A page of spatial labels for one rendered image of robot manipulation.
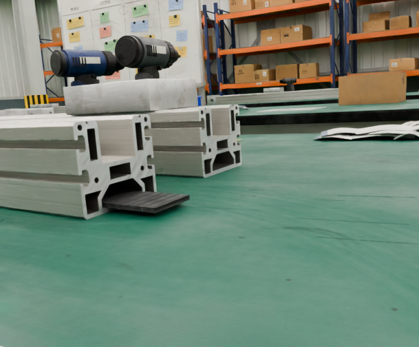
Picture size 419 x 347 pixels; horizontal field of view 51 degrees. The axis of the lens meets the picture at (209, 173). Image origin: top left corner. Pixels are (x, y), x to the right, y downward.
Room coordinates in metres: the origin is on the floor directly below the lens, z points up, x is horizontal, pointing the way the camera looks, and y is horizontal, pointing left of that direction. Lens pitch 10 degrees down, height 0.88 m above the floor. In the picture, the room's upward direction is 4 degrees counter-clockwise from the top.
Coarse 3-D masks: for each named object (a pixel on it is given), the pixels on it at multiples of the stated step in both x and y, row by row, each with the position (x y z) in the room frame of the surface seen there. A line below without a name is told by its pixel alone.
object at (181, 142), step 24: (168, 120) 0.56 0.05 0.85; (192, 120) 0.54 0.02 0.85; (216, 120) 0.60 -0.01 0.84; (168, 144) 0.56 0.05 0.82; (192, 144) 0.54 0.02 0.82; (216, 144) 0.56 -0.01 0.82; (240, 144) 0.61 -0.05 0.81; (168, 168) 0.56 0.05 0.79; (192, 168) 0.54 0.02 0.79; (216, 168) 0.57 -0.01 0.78
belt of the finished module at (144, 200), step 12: (108, 192) 0.44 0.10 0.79; (120, 192) 0.43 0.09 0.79; (132, 192) 0.43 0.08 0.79; (144, 192) 0.43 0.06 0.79; (156, 192) 0.42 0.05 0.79; (108, 204) 0.39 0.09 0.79; (120, 204) 0.38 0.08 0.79; (132, 204) 0.38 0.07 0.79; (144, 204) 0.37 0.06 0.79; (156, 204) 0.37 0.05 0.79; (168, 204) 0.37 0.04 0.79
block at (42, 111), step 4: (44, 108) 1.09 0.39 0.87; (48, 108) 1.11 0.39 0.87; (52, 108) 1.12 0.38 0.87; (0, 112) 1.07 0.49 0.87; (4, 112) 1.06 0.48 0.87; (8, 112) 1.06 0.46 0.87; (12, 112) 1.06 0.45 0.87; (16, 112) 1.05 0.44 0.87; (20, 112) 1.05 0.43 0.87; (24, 112) 1.04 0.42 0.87; (28, 112) 1.04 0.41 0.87; (32, 112) 1.05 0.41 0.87; (36, 112) 1.07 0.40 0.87; (40, 112) 1.08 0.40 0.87; (44, 112) 1.09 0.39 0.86; (48, 112) 1.10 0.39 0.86; (52, 112) 1.12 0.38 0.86
